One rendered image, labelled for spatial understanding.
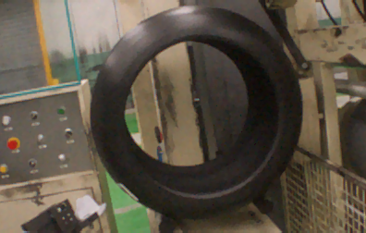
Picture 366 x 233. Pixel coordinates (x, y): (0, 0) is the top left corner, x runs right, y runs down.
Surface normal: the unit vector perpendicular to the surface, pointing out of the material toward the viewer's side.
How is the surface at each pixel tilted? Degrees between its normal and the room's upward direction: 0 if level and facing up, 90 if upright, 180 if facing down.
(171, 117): 90
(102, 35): 90
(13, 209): 90
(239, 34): 81
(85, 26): 90
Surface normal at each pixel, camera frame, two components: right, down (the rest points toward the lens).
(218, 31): 0.16, -0.04
